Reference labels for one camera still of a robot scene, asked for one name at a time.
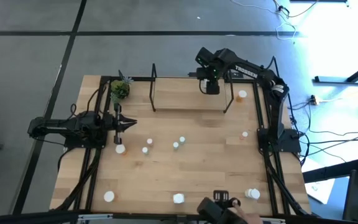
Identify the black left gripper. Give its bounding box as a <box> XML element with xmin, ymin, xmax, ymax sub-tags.
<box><xmin>112</xmin><ymin>103</ymin><xmax>138</xmax><ymax>146</ymax></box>

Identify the black flat bar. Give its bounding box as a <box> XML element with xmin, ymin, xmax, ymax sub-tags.
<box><xmin>188</xmin><ymin>72</ymin><xmax>244</xmax><ymax>79</ymax></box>

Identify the green potted succulent plant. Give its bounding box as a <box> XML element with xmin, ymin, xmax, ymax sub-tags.
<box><xmin>109</xmin><ymin>70</ymin><xmax>134</xmax><ymax>105</ymax></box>

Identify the white melatonin supplement bottle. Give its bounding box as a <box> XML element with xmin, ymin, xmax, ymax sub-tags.
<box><xmin>172</xmin><ymin>193</ymin><xmax>186</xmax><ymax>205</ymax></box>

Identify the black desk leg bar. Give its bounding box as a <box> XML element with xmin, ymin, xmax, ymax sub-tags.
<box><xmin>314</xmin><ymin>57</ymin><xmax>358</xmax><ymax>85</ymax></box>

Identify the black handheld device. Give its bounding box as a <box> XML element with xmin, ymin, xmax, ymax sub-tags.
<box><xmin>196</xmin><ymin>189</ymin><xmax>242</xmax><ymax>224</ymax></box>

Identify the person's hand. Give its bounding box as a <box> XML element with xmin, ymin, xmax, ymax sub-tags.
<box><xmin>232</xmin><ymin>200</ymin><xmax>264</xmax><ymax>224</ymax></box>

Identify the black slanted beam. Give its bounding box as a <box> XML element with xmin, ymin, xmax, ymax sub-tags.
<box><xmin>302</xmin><ymin>157</ymin><xmax>358</xmax><ymax>184</ymax></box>

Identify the white paper sheet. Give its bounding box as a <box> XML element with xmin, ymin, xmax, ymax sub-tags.
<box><xmin>303</xmin><ymin>179</ymin><xmax>336</xmax><ymax>205</ymax></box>

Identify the black aluminium table frame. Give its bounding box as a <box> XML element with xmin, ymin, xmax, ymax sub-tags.
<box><xmin>53</xmin><ymin>74</ymin><xmax>312</xmax><ymax>218</ymax></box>

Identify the white floor cable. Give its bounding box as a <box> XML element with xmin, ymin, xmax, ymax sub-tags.
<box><xmin>230</xmin><ymin>0</ymin><xmax>298</xmax><ymax>41</ymax></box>

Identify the black cable plug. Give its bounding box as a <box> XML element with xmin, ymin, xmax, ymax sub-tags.
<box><xmin>277</xmin><ymin>4</ymin><xmax>290</xmax><ymax>17</ymax></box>

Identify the cream floor cable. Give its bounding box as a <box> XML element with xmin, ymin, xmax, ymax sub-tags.
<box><xmin>318</xmin><ymin>85</ymin><xmax>358</xmax><ymax>104</ymax></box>

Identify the black floor cable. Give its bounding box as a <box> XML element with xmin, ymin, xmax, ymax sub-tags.
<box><xmin>286</xmin><ymin>93</ymin><xmax>358</xmax><ymax>167</ymax></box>

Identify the black rail with silver brackets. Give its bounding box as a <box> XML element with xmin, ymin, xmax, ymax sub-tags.
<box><xmin>0</xmin><ymin>210</ymin><xmax>358</xmax><ymax>224</ymax></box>

